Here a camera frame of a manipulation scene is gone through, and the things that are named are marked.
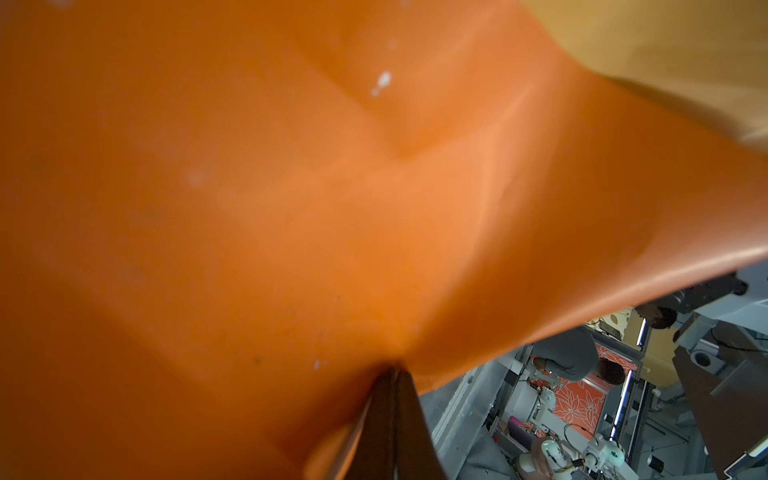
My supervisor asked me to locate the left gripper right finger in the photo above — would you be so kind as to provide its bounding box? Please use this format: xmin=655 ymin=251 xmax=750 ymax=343
xmin=394 ymin=370 xmax=446 ymax=480

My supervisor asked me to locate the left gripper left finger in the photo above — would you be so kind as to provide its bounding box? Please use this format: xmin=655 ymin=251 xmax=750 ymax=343
xmin=345 ymin=368 xmax=396 ymax=480

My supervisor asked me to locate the orange wrapping paper sheet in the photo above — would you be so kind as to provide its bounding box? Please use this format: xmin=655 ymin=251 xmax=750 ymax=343
xmin=1 ymin=1 xmax=767 ymax=479

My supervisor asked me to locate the background workstation red mat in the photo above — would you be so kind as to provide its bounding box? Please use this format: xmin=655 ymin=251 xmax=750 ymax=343
xmin=509 ymin=341 xmax=641 ymax=457

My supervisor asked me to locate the person in grey shirt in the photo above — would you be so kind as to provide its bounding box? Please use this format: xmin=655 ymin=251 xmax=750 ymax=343
xmin=531 ymin=326 xmax=626 ymax=386

